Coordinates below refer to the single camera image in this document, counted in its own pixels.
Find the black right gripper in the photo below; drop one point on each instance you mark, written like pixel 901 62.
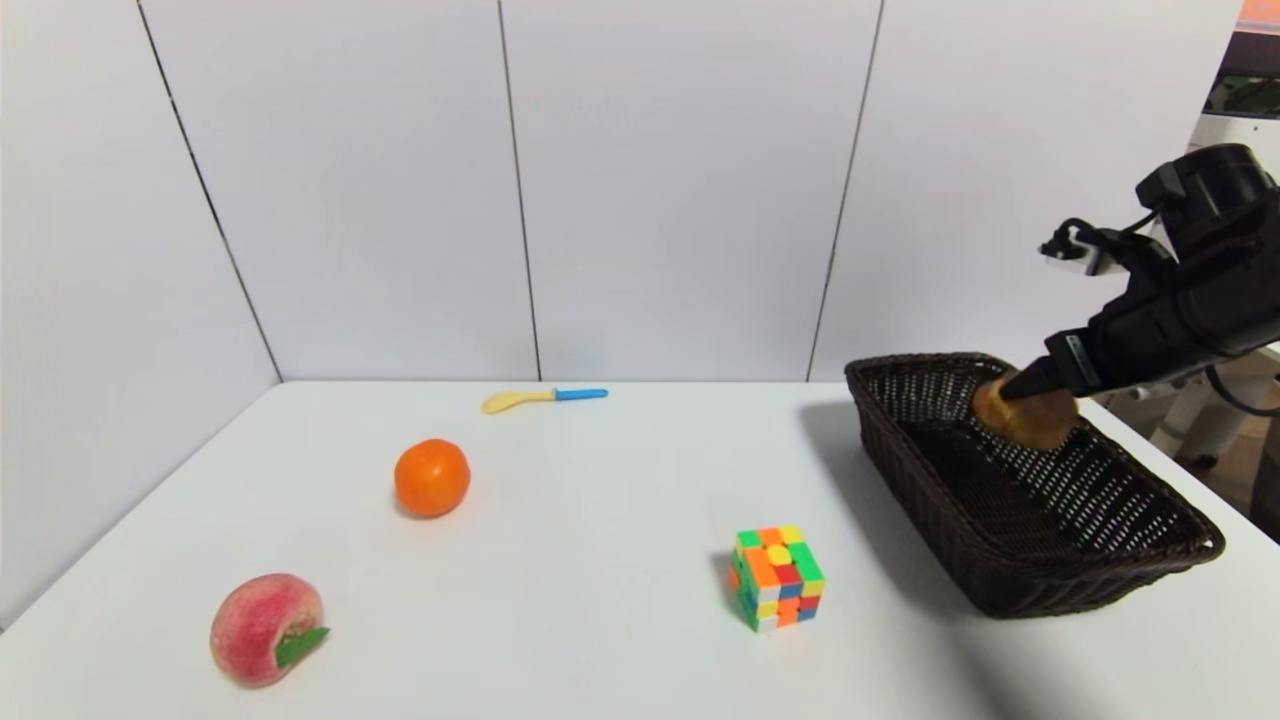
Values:
pixel 1077 361

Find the cream puff toy pastry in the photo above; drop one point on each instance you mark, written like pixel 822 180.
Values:
pixel 1030 426

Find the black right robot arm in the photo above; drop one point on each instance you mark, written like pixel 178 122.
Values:
pixel 1220 195

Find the dark brown wicker basket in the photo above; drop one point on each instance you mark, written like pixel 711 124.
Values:
pixel 1010 520

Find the white perforated panel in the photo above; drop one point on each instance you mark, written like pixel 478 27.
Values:
pixel 1225 132

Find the multicoloured puzzle cube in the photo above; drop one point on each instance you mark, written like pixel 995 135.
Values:
pixel 776 578

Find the dark monitor screen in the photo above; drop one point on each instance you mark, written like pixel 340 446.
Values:
pixel 1245 75

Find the orange toy tangerine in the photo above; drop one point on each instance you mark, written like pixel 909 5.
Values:
pixel 431 478

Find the pink toy peach with leaf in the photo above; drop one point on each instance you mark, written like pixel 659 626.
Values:
pixel 250 625

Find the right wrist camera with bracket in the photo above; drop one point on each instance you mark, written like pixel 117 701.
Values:
pixel 1085 247

